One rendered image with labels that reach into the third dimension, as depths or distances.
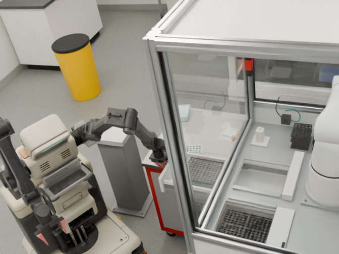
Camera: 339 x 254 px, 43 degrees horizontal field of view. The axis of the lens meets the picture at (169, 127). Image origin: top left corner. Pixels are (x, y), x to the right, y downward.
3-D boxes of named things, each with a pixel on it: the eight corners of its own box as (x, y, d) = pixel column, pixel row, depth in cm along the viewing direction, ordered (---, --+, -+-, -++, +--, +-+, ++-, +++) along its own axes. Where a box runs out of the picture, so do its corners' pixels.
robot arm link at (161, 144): (147, 131, 229) (144, 147, 227) (167, 132, 225) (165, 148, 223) (156, 137, 240) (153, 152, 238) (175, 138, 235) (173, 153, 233)
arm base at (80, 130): (89, 120, 238) (70, 131, 233) (93, 118, 231) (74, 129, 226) (98, 134, 239) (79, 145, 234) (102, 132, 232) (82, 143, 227)
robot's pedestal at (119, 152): (110, 211, 347) (84, 139, 302) (125, 185, 369) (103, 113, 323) (144, 217, 337) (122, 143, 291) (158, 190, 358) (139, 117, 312)
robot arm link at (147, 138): (123, 106, 193) (119, 130, 191) (135, 108, 192) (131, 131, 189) (148, 131, 234) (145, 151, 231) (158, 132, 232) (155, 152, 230)
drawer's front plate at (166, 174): (161, 192, 241) (158, 178, 235) (180, 157, 261) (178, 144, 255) (164, 192, 241) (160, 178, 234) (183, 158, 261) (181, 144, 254)
